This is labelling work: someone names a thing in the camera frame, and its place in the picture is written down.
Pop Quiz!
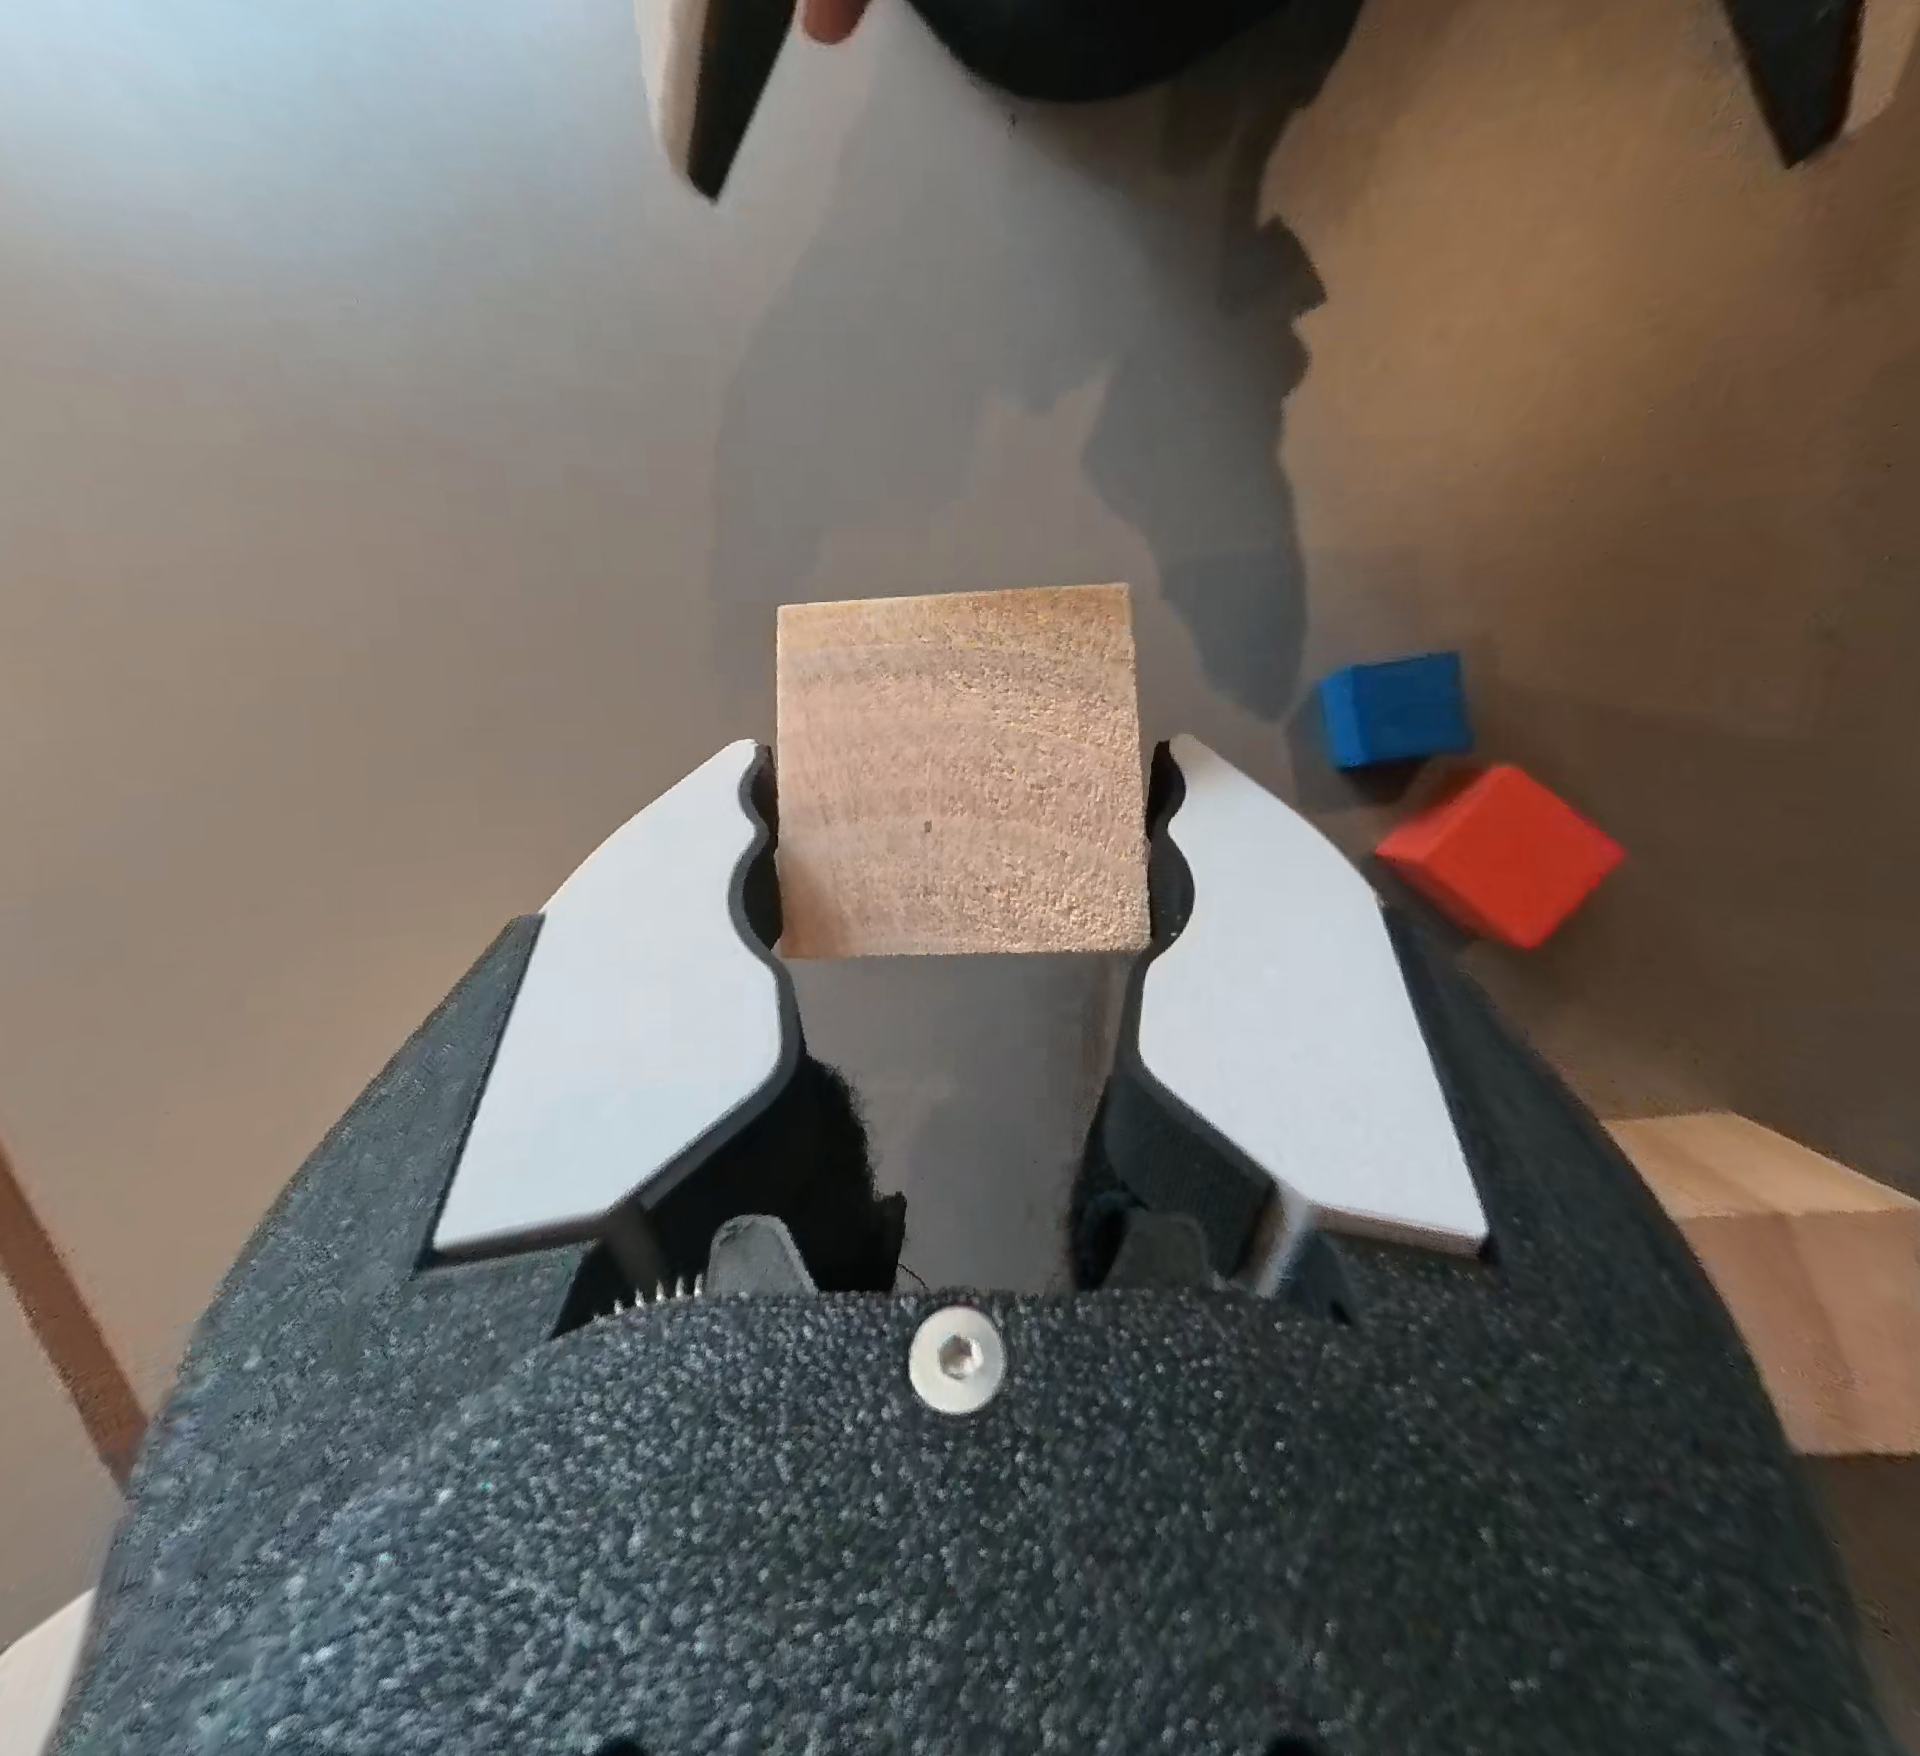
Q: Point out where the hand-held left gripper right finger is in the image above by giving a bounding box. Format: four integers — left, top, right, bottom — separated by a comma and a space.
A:
1075, 730, 1494, 1260

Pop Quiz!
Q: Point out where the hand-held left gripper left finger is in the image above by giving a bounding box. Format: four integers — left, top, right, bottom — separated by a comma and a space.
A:
430, 737, 888, 1266

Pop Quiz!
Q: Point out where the small red cube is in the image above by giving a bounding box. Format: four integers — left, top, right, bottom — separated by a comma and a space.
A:
1374, 761, 1633, 955

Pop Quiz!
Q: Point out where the tiny blue cube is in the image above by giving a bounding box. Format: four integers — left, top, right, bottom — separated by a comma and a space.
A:
1320, 651, 1477, 772

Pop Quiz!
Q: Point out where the medium wooden cube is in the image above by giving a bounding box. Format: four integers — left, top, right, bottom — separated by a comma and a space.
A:
774, 585, 1160, 960

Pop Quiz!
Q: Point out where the large wooden cube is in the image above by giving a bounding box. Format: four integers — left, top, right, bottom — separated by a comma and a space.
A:
1606, 1108, 1920, 1462

